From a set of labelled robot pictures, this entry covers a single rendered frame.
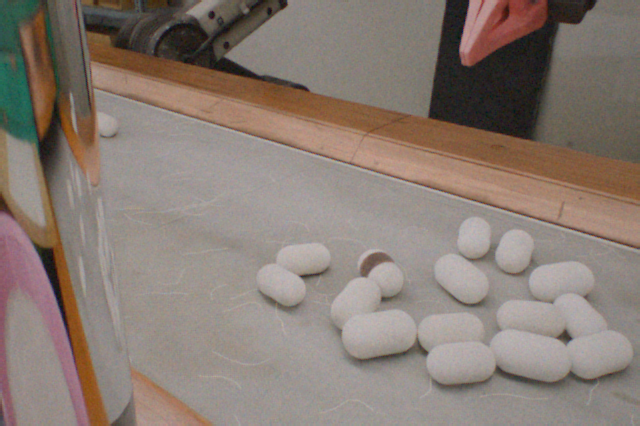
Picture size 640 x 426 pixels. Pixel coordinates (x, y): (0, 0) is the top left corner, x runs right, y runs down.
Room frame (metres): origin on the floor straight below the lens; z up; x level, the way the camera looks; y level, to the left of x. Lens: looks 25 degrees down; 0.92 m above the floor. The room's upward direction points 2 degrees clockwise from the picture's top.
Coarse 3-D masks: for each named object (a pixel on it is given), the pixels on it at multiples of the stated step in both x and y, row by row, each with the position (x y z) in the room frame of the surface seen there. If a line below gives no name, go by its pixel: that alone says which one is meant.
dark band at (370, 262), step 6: (378, 252) 0.29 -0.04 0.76; (366, 258) 0.28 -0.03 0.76; (372, 258) 0.28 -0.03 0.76; (378, 258) 0.28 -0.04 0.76; (384, 258) 0.28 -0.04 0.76; (390, 258) 0.28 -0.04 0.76; (360, 264) 0.28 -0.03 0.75; (366, 264) 0.28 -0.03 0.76; (372, 264) 0.28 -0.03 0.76; (360, 270) 0.28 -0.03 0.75; (366, 270) 0.28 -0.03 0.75; (360, 276) 0.28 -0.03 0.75; (366, 276) 0.28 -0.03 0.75
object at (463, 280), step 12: (444, 264) 0.28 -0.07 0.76; (456, 264) 0.28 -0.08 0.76; (468, 264) 0.28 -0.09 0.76; (444, 276) 0.28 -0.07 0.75; (456, 276) 0.27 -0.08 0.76; (468, 276) 0.27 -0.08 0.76; (480, 276) 0.27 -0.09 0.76; (456, 288) 0.27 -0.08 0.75; (468, 288) 0.26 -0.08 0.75; (480, 288) 0.26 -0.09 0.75; (468, 300) 0.26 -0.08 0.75; (480, 300) 0.27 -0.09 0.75
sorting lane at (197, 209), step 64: (128, 128) 0.56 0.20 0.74; (192, 128) 0.57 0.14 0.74; (128, 192) 0.40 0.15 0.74; (192, 192) 0.41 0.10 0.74; (256, 192) 0.41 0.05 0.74; (320, 192) 0.42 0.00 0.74; (384, 192) 0.42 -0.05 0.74; (128, 256) 0.31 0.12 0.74; (192, 256) 0.31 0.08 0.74; (256, 256) 0.31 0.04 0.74; (576, 256) 0.33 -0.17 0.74; (128, 320) 0.24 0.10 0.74; (192, 320) 0.24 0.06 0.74; (256, 320) 0.25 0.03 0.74; (320, 320) 0.25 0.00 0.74; (192, 384) 0.20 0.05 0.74; (256, 384) 0.20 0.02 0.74; (320, 384) 0.20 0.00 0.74; (384, 384) 0.20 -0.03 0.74; (512, 384) 0.21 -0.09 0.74; (576, 384) 0.21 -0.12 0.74
